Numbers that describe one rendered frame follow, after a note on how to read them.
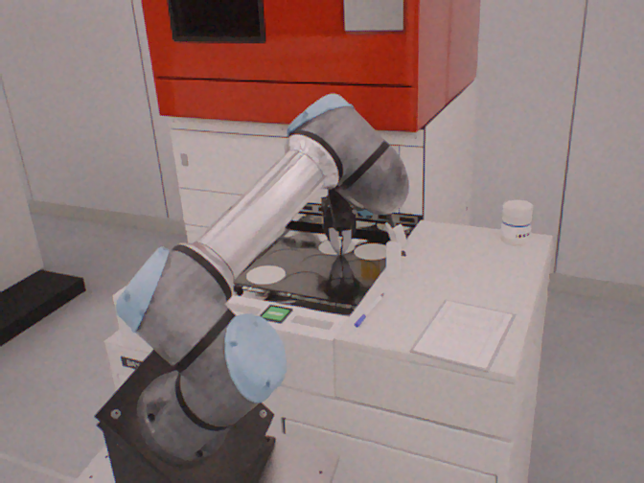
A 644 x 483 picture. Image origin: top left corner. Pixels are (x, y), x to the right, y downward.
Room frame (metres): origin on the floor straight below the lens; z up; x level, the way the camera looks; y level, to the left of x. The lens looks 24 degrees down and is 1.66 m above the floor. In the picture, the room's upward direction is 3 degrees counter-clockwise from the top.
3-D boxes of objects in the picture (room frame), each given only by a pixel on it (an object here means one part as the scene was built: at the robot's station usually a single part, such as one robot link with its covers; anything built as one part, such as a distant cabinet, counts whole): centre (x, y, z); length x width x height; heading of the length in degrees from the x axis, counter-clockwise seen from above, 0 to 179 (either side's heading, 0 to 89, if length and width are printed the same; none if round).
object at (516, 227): (1.44, -0.49, 1.01); 0.07 x 0.07 x 0.10
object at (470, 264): (1.25, -0.30, 0.89); 0.62 x 0.35 x 0.14; 155
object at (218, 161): (1.79, 0.08, 1.02); 0.82 x 0.03 x 0.40; 65
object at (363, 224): (1.70, -0.07, 0.89); 0.44 x 0.02 x 0.10; 65
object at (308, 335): (1.20, 0.22, 0.89); 0.55 x 0.09 x 0.14; 65
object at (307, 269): (1.50, 0.00, 0.90); 0.34 x 0.34 x 0.01; 65
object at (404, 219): (1.71, -0.08, 0.96); 0.44 x 0.01 x 0.02; 65
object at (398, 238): (1.30, -0.17, 1.03); 0.06 x 0.04 x 0.13; 155
